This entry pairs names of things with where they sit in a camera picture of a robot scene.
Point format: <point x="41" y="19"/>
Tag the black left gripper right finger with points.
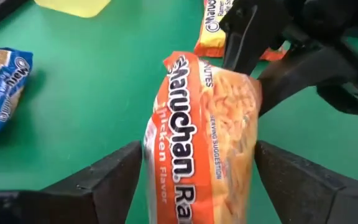
<point x="306" y="202"/>

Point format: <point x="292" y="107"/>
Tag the yellow plastic bin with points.
<point x="73" y="7"/>

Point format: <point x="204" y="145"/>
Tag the blue noodle packet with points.
<point x="5" y="93"/>

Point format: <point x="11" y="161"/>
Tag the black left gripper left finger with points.
<point x="98" y="199"/>

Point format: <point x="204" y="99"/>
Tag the green table mat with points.
<point x="89" y="93"/>

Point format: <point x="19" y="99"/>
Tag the orange chicken noodle packet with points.
<point x="182" y="133"/>
<point x="211" y="34"/>

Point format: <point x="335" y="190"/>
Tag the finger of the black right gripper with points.
<point x="309" y="71"/>
<point x="247" y="31"/>

